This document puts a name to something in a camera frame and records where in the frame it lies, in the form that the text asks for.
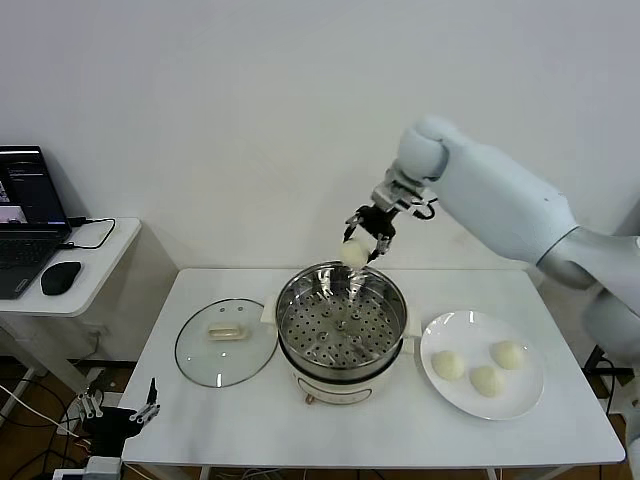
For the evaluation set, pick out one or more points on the white round plate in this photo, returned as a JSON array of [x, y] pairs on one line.
[[450, 395]]

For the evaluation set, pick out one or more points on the black computer mouse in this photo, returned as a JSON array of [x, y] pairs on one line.
[[61, 278]]

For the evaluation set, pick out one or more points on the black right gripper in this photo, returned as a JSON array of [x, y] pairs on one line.
[[377, 222]]

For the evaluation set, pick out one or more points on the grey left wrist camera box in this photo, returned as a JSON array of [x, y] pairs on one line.
[[102, 467]]

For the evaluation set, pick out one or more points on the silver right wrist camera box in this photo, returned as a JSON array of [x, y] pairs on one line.
[[395, 192]]

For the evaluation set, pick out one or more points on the cream electric cooking pot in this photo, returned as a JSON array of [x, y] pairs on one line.
[[340, 390]]

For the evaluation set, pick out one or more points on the white wrist connector block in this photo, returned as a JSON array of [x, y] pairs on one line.
[[66, 475]]

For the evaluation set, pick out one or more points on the white wall outlet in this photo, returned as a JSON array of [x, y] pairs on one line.
[[98, 332]]

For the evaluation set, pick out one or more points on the black laptop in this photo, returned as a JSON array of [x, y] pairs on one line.
[[25, 250]]

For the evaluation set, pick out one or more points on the stainless steel steamer basket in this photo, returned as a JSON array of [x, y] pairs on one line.
[[340, 345]]

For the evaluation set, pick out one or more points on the white steamed baozi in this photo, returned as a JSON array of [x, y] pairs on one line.
[[356, 253], [508, 355], [446, 365], [486, 382]]

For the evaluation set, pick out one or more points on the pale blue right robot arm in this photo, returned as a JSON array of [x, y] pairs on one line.
[[500, 200]]

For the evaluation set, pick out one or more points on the white side table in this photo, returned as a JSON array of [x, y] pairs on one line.
[[100, 270]]

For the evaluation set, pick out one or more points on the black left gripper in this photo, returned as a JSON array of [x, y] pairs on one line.
[[110, 425]]

